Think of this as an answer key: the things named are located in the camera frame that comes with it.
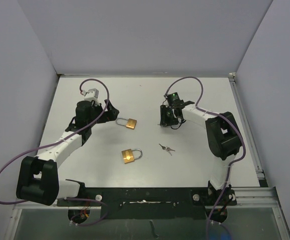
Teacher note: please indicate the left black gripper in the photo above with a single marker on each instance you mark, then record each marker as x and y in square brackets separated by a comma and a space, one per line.
[109, 115]

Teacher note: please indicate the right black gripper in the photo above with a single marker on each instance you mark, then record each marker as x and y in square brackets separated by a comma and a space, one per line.
[165, 120]

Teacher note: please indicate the brass padlock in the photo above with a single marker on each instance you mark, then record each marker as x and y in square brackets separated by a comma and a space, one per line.
[126, 122]
[129, 157]

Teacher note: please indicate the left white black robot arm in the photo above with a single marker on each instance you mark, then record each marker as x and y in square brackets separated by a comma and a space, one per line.
[38, 179]

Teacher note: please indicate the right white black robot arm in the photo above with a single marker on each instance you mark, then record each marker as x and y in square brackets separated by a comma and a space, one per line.
[221, 130]

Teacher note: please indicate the silver key bunch on table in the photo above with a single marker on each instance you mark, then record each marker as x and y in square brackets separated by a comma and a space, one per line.
[167, 149]

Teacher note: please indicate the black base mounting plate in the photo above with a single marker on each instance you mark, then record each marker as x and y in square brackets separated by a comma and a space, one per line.
[163, 203]

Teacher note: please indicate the aluminium frame rail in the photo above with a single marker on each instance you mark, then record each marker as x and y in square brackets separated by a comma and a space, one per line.
[263, 196]

